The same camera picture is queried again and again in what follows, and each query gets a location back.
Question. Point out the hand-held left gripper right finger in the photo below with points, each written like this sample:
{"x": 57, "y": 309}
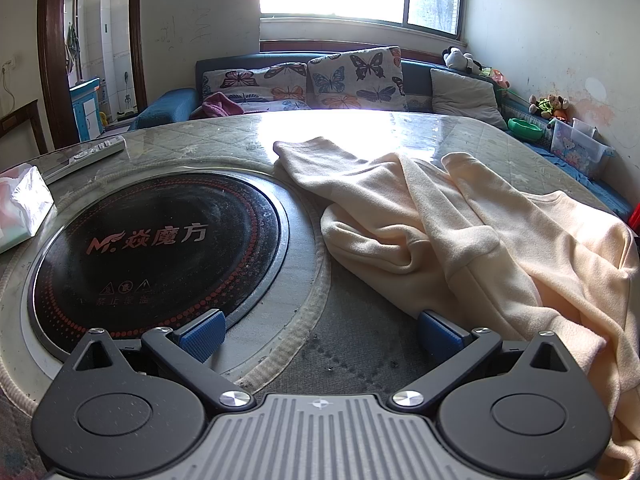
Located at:
{"x": 440, "y": 336}

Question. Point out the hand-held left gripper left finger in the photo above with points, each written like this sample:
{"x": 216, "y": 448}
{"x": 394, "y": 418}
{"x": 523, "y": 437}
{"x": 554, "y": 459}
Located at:
{"x": 202, "y": 336}

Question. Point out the cream sweatshirt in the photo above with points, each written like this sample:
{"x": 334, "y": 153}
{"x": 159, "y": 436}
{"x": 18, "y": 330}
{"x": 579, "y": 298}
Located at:
{"x": 450, "y": 225}

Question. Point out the round black induction cooktop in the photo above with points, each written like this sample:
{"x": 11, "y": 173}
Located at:
{"x": 150, "y": 240}

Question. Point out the white remote control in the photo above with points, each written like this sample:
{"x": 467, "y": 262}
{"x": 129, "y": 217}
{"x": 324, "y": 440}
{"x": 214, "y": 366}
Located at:
{"x": 90, "y": 152}

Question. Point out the plastic tissue pack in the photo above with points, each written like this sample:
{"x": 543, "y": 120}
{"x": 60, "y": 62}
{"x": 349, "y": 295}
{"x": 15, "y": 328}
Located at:
{"x": 20, "y": 210}

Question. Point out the green bowl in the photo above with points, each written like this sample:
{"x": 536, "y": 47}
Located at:
{"x": 525, "y": 129}

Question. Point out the red plastic stool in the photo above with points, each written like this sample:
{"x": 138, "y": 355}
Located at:
{"x": 636, "y": 220}

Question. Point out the pink cloth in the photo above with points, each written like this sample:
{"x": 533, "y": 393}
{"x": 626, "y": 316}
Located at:
{"x": 220, "y": 105}

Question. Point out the clear plastic storage box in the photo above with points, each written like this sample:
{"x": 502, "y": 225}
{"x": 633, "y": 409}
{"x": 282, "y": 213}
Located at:
{"x": 575, "y": 147}

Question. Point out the blue sofa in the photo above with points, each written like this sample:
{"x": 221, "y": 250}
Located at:
{"x": 170, "y": 105}

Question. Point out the yellow plastic item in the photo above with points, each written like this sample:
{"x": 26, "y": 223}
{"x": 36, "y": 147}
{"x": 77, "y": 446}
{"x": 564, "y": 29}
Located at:
{"x": 103, "y": 118}

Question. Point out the grey pillow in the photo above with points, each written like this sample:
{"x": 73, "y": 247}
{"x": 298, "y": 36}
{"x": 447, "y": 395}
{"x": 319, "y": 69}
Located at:
{"x": 465, "y": 95}

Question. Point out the blue cabinet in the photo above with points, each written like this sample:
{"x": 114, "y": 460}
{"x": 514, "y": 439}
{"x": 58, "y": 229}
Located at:
{"x": 85, "y": 110}

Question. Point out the brown and green plush toy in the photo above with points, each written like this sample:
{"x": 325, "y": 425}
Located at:
{"x": 550, "y": 106}

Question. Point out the wide butterfly print pillow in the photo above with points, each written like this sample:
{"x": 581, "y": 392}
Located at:
{"x": 250, "y": 82}

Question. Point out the orange toy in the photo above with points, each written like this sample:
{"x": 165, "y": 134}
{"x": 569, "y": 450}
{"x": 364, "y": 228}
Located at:
{"x": 497, "y": 79}

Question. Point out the square butterfly print pillow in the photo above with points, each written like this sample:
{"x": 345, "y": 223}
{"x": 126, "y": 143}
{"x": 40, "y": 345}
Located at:
{"x": 350, "y": 75}

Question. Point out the panda plush toy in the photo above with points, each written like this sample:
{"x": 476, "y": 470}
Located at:
{"x": 457, "y": 57}

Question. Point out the dark wooden chair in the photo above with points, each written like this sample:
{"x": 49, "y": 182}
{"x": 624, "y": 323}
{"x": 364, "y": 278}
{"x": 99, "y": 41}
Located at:
{"x": 30, "y": 115}

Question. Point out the hanging towel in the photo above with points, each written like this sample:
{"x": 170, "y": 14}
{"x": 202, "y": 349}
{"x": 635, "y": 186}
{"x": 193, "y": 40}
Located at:
{"x": 73, "y": 45}

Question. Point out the dark wooden door frame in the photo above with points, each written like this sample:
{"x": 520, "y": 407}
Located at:
{"x": 50, "y": 60}

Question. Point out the white wall socket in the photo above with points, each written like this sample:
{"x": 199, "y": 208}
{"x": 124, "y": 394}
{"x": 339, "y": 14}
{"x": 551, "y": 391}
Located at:
{"x": 8, "y": 65}

